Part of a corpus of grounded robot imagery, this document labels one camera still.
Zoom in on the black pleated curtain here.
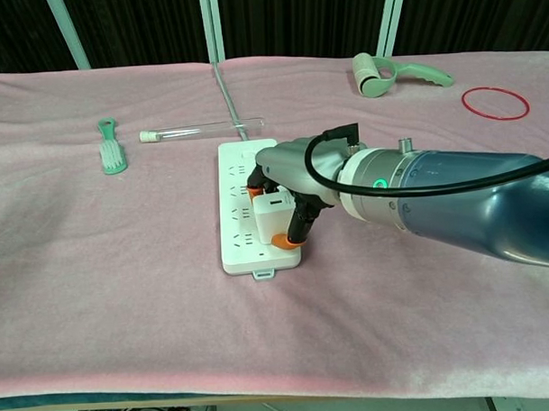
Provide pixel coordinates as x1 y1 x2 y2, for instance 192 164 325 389
0 0 549 76

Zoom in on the clear glass test tube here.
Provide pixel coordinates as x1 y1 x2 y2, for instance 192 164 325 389
138 116 266 144

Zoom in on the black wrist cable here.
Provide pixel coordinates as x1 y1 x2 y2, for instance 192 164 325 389
302 116 549 199

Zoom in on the grey power strip cord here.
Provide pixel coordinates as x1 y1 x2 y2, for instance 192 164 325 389
211 59 252 143

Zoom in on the white frame post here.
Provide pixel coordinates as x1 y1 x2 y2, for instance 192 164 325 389
44 0 93 73
372 0 411 59
197 0 227 65

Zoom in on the red rubber ring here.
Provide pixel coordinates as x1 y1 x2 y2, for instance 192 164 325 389
461 85 531 123

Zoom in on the white power strip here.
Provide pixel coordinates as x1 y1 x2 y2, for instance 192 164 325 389
216 137 304 283

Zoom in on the green small brush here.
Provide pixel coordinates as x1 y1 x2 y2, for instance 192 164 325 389
96 117 129 177

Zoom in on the green lint roller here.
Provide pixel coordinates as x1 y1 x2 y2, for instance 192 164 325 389
352 49 456 100

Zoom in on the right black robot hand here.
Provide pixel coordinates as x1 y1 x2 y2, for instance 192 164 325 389
244 137 354 253

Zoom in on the white plug adapter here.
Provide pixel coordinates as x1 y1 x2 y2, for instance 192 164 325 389
252 190 299 247

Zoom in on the pink table cloth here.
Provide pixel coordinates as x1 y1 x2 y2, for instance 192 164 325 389
0 46 549 411

